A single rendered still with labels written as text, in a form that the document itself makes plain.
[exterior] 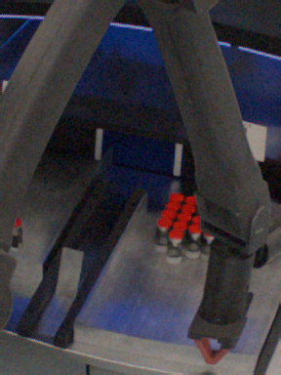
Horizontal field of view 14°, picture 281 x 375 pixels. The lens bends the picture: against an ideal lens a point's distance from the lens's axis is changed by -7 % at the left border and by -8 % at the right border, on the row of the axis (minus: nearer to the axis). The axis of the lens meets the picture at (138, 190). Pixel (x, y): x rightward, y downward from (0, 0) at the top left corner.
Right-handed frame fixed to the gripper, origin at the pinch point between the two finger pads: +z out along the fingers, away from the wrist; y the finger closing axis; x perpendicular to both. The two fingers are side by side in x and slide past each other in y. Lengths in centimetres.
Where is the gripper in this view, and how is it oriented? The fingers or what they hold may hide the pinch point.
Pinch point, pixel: (212, 359)
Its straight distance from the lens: 151.6
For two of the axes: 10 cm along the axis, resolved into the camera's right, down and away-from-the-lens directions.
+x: -9.6, -2.0, 2.0
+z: -0.6, 8.3, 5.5
